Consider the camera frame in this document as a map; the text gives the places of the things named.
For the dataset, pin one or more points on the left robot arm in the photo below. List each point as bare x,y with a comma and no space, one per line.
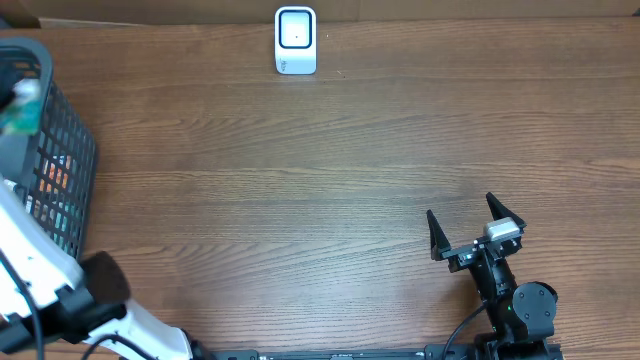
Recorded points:
48,295

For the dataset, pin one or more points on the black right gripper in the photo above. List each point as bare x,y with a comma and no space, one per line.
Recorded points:
462,256

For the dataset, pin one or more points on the orange tissue pack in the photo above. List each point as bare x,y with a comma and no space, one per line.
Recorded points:
57,173

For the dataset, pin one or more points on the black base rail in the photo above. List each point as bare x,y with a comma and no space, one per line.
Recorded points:
340,355

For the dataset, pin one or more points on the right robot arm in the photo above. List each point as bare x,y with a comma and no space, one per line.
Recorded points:
521,315

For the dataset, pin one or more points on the grey plastic mesh basket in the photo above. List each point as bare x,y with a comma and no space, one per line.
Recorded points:
63,216

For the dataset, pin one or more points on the teal tissue pack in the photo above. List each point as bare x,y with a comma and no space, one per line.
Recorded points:
21,108

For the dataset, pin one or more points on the white barcode scanner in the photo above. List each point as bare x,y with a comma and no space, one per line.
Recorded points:
295,40

